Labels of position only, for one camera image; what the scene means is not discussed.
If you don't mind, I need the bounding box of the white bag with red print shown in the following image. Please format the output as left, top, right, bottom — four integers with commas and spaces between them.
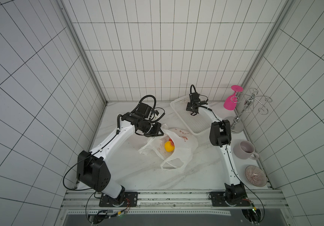
138, 124, 198, 171

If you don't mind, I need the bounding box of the pink plastic wine glass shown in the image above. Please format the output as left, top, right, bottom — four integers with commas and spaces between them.
224, 85, 244, 111

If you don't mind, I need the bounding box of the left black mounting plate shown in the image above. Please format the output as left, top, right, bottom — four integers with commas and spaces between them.
99, 192, 138, 208

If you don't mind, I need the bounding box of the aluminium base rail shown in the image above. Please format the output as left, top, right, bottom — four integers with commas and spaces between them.
61, 190, 288, 216

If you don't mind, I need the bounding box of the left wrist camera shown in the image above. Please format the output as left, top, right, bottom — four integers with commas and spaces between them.
148, 109, 160, 121

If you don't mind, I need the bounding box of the pale pink mug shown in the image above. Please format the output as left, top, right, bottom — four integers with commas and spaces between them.
233, 141, 260, 160

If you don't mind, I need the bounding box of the black mounting plate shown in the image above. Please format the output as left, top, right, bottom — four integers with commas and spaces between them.
209, 191, 251, 208
99, 192, 138, 208

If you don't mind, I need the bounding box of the silver metal glass rack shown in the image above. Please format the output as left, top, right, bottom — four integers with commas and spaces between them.
226, 88, 273, 134

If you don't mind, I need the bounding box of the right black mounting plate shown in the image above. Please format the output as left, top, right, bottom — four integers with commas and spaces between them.
209, 191, 251, 208

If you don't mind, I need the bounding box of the yellow peach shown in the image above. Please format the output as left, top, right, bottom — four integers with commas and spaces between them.
164, 141, 175, 153

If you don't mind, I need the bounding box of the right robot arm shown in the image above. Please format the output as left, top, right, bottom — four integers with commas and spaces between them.
186, 84, 247, 207

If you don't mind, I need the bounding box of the white perforated plastic basket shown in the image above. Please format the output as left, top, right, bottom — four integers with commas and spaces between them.
170, 94, 222, 136

